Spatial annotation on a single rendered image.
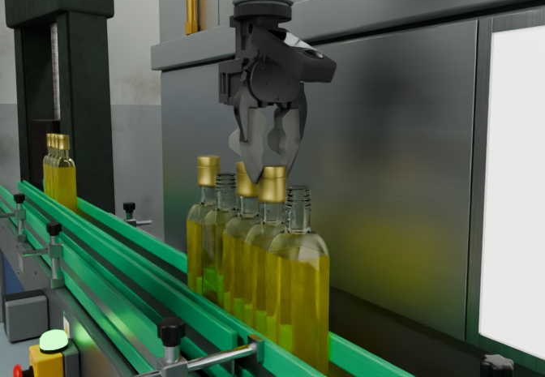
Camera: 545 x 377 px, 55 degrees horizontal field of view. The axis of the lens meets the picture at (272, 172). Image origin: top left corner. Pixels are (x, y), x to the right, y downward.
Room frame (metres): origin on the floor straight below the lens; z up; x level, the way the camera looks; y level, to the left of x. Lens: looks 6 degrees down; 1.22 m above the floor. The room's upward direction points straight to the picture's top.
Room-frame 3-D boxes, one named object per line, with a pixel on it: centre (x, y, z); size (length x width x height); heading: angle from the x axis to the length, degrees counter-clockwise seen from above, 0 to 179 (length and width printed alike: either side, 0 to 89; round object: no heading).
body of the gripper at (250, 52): (0.67, 0.02, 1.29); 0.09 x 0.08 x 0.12; 34
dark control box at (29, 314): (1.10, 0.53, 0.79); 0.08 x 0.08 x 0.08; 33
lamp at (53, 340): (0.87, 0.38, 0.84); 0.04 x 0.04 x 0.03
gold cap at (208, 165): (0.79, 0.10, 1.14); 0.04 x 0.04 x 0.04
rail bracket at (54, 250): (1.02, 0.45, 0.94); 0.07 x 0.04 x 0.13; 123
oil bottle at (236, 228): (0.69, 0.03, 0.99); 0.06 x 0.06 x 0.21; 34
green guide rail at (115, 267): (1.34, 0.53, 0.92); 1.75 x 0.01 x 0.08; 33
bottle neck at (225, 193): (0.74, 0.07, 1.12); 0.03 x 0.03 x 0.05
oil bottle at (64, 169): (1.62, 0.64, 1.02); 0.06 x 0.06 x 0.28; 33
